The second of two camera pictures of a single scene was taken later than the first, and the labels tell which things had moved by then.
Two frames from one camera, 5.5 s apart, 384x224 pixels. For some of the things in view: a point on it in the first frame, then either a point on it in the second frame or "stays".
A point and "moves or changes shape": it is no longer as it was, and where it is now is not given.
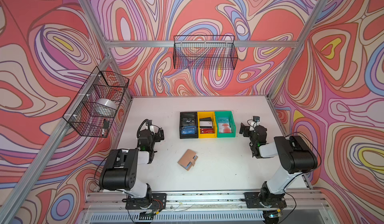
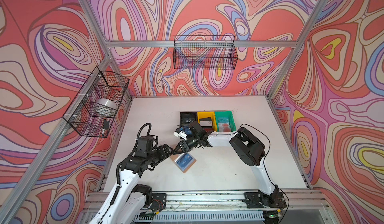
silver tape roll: [106, 105] stays
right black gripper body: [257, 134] -> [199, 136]
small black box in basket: [106, 124] stays
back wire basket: [205, 52] stays
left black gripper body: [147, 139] -> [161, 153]
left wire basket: [93, 110] stays
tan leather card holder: [187, 159] moves or changes shape
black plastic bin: [188, 125] stays
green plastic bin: [225, 125] stays
